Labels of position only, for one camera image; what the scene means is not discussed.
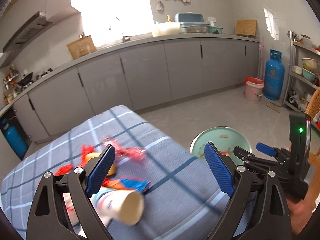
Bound yellow sponge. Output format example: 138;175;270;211
84;152;117;177

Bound red foam fruit net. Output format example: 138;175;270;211
80;145;94;167

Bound striped paper cup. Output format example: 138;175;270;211
90;187;144;227

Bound orange blue snack wrapper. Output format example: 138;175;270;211
102;176;152;193

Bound pink cellophane bag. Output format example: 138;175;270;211
103;137;146;162

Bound red plastic bag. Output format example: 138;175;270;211
54;164;73;176

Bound green round trash basin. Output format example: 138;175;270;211
189;126;252;165

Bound grey kitchen cabinets counter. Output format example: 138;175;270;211
5;34;259;141

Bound person right hand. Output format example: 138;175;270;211
286;183;319;235

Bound wicker chair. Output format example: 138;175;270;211
303;86;320;170

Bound pink bucket red lid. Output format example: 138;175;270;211
244;77;264;103

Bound blue gas cylinder right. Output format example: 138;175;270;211
264;49;285;100

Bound blue plaid tablecloth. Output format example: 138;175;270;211
1;106;229;239

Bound metal shelf rack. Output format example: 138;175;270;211
283;31;319;112

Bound blue gas cylinder under counter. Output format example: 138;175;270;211
1;119;28;160

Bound wooden cutting board right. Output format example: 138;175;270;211
235;19;257;36

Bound wooden cutting board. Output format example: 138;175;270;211
235;19;257;36
67;35;97;60

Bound teal small basket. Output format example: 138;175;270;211
208;27;223;34

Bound black wok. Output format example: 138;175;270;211
9;72;33;87

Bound spice rack with bottles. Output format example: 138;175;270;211
3;64;21;105

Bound blue dish rack box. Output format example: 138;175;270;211
174;12;209;34

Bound white plastic container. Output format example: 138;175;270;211
151;22;181;37

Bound hanging steel scrubber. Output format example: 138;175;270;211
156;0;164;12

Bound wooden cutting board left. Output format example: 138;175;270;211
67;35;97;60

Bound range hood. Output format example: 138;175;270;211
3;11;55;53

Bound pink mop handle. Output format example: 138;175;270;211
258;37;265;81

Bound upper wall cabinets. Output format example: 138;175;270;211
1;0;80;23

